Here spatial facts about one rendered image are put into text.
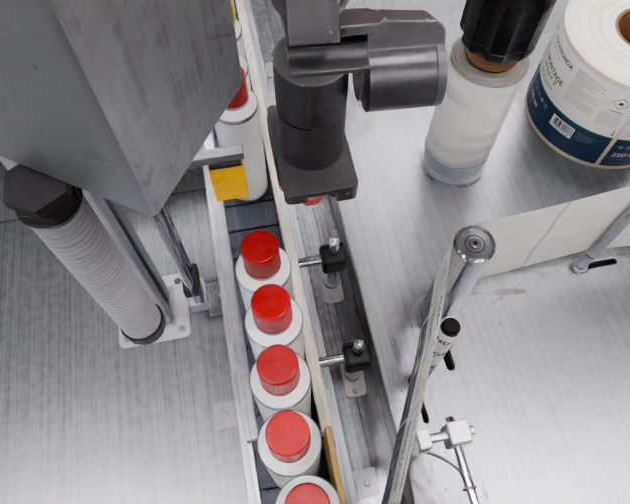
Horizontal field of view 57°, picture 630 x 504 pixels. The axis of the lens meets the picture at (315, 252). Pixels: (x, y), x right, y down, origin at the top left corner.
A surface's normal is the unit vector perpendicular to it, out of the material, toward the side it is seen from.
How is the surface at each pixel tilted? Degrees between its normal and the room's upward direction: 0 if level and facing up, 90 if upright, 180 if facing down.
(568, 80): 90
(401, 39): 61
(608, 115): 90
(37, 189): 0
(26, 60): 90
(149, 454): 0
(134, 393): 0
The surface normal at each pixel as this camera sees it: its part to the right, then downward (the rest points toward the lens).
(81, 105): -0.40, 0.82
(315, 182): 0.00, -0.44
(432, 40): 0.11, 0.56
